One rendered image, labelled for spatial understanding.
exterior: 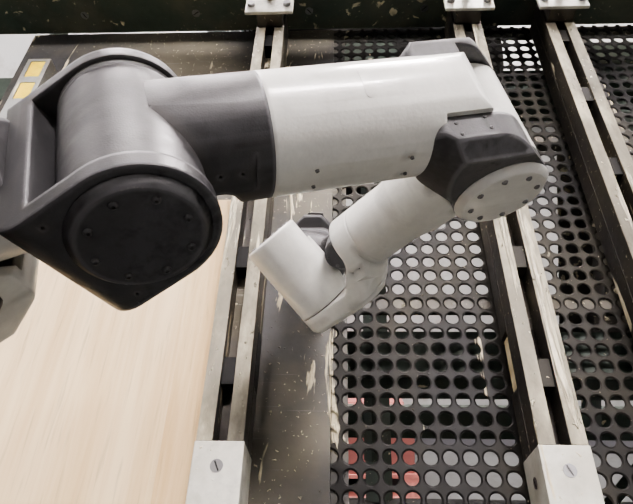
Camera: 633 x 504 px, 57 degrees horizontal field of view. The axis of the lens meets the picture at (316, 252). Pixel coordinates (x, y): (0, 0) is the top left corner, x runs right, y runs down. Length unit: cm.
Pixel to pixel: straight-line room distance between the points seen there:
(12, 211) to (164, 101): 11
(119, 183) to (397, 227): 30
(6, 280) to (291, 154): 21
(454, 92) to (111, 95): 23
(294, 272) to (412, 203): 16
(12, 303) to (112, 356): 44
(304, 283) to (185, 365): 29
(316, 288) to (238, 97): 30
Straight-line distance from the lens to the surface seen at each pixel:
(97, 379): 89
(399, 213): 55
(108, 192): 33
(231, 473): 74
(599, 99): 120
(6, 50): 481
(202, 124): 38
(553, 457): 77
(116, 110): 38
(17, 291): 46
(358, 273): 59
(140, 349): 89
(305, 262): 63
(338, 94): 40
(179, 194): 33
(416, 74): 43
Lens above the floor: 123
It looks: 2 degrees up
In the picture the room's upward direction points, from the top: straight up
